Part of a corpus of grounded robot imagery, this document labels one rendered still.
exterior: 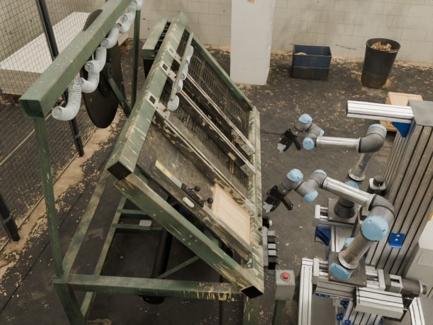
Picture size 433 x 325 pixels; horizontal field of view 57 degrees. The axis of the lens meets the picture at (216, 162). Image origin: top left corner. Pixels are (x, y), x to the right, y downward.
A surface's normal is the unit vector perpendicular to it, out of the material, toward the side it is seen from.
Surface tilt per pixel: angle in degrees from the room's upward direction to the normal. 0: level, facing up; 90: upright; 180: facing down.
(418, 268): 90
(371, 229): 83
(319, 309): 0
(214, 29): 90
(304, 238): 0
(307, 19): 90
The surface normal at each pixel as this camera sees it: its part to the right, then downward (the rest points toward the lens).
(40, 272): 0.00, -0.78
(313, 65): -0.13, 0.63
